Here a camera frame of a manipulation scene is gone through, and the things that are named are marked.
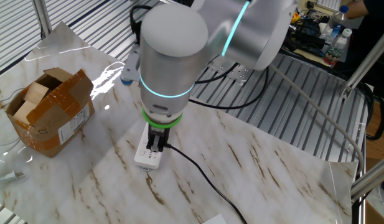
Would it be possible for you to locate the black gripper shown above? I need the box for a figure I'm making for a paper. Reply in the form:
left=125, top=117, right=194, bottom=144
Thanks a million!
left=146, top=124, right=172, bottom=154

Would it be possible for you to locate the black power cord with plug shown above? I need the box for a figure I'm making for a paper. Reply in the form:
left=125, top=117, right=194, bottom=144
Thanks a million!
left=149, top=141, right=248, bottom=224

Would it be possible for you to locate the bare person forearm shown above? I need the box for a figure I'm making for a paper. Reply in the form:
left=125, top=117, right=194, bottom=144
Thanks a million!
left=345, top=0, right=372, bottom=19

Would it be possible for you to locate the white power strip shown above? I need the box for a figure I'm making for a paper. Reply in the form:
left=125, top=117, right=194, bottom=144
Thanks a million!
left=134, top=123, right=164, bottom=171

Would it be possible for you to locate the marble pattern table mat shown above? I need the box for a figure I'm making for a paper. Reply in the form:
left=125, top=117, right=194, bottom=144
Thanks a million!
left=0, top=21, right=359, bottom=224

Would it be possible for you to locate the taped cardboard box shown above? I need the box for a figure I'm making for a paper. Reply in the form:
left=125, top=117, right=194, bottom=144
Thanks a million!
left=6, top=67, right=95, bottom=158

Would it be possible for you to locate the clear bottle white cap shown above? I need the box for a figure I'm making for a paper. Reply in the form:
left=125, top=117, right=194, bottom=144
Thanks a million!
left=322, top=27, right=353, bottom=68

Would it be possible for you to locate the clear bottle blue cap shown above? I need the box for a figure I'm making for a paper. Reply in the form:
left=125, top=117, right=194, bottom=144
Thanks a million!
left=319, top=5, right=349, bottom=43

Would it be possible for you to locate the brown cardboard box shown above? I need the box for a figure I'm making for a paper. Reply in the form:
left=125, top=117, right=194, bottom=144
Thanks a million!
left=364, top=198, right=384, bottom=224

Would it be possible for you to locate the person dark clothed torso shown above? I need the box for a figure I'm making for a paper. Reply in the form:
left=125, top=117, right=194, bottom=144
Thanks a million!
left=347, top=0, right=384, bottom=100

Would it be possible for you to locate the silver wrist camera blue end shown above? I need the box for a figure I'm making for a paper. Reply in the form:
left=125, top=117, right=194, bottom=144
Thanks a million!
left=119, top=43, right=143, bottom=86

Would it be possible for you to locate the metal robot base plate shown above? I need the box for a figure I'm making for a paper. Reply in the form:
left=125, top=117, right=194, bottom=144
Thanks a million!
left=207, top=58, right=258, bottom=83

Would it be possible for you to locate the black camera cable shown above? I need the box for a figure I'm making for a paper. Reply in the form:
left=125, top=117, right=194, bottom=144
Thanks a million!
left=129, top=4, right=154, bottom=45

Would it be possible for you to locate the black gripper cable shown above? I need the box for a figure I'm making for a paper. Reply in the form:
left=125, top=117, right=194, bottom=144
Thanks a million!
left=187, top=62, right=271, bottom=111

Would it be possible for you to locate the thick grey cable metal connector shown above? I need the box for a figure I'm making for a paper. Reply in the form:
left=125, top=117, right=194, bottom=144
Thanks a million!
left=269, top=63, right=366, bottom=175

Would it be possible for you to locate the white plug with cord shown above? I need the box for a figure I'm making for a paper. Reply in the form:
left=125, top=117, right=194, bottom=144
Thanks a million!
left=0, top=170, right=26, bottom=185

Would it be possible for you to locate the aluminium frame post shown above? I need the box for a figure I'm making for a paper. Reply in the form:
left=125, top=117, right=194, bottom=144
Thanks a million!
left=32, top=0, right=53, bottom=38

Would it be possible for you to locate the black cable tangle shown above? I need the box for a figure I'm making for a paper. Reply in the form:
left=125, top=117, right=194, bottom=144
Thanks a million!
left=299, top=17, right=323, bottom=37

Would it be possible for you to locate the thick aluminium frame bar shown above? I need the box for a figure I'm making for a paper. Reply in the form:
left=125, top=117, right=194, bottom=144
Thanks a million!
left=350, top=155, right=384, bottom=202

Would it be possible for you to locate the slanted aluminium frame bar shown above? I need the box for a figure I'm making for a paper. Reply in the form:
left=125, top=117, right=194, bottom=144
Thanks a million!
left=340, top=24, right=384, bottom=100

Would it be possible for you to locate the thick black cable loop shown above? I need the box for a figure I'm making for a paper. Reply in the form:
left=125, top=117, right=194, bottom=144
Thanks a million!
left=356, top=82, right=384, bottom=141

